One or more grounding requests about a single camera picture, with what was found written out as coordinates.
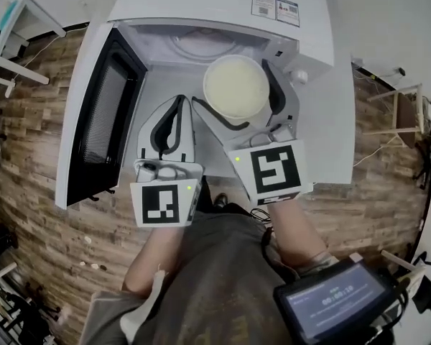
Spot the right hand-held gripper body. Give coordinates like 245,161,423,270
222,121,315,207

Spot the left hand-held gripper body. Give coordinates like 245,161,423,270
129,158,205,229

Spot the cream round bowl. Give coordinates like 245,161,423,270
203,54,271,120

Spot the person's right forearm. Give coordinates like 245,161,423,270
269,199,340,271

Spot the person's left forearm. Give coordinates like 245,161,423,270
121,224,183,298

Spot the white plastic cap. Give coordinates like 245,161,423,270
289,69,310,86

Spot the blue-edged printed label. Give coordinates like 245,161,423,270
275,0,301,28

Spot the white printed label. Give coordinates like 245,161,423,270
251,0,277,21

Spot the person's grey shirt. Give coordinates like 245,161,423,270
79,203,303,345

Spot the wooden stool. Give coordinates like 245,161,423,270
362,83,427,150

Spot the black tablet with screen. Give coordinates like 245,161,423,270
272,259,397,345

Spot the pale wooden stick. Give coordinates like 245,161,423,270
380,249,417,271

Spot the black chair base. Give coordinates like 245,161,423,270
10,282,62,325

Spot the black clamp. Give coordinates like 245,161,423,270
412,252,431,270

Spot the white rack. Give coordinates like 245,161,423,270
0,262,19,337

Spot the black bag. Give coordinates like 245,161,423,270
412,275,431,314

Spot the white frayed strap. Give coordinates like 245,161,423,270
120,263,168,341

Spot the white frame table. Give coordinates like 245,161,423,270
0,0,68,98

